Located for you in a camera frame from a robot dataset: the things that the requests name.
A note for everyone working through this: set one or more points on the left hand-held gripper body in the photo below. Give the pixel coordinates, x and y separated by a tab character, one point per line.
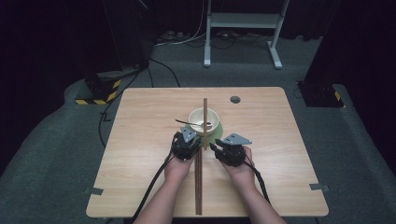
183	146

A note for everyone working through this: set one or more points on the grey tape piece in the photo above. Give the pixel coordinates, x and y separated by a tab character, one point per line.
319	187
94	191

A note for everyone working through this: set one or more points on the black stand column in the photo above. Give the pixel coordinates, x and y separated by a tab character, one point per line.
130	31

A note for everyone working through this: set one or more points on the person's left hand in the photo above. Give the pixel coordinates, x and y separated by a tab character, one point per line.
177	169

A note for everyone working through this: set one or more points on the person's right hand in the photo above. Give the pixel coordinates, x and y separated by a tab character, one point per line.
241	172

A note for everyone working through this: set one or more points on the white metal stand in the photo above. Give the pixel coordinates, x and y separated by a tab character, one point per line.
243	20

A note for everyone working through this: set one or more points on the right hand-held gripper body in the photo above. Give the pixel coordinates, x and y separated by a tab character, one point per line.
235	152

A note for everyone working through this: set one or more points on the black base with hazard stripes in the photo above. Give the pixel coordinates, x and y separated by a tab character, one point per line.
320	95
99	90

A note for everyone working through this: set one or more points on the round green placemat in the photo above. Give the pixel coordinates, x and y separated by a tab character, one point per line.
218	137

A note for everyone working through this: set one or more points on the cream white bowl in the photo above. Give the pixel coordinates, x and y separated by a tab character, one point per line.
196	116

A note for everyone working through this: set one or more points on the long wooden striped stick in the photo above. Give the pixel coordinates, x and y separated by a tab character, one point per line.
198	186

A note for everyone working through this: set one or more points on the power strip with plugs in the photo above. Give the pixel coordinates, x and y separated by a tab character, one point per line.
171	35

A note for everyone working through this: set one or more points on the metal spoon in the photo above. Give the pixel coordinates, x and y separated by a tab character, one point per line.
186	122

